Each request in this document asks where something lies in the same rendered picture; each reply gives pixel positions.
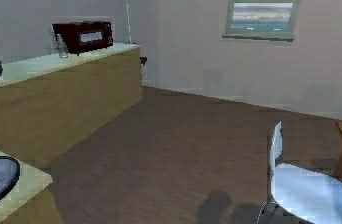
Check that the wooden kitchen counter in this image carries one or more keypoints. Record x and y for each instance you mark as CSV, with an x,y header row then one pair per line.
x,y
59,100

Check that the dark red microwave oven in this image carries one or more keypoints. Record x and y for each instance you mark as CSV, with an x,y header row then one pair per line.
x,y
83,36

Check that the clear glass bottle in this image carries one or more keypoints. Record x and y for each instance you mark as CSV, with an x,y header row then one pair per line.
x,y
61,48

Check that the white chair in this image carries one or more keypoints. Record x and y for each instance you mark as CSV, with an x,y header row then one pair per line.
x,y
307,191

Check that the wooden counter with pale top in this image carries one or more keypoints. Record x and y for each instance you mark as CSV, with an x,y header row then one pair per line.
x,y
22,196

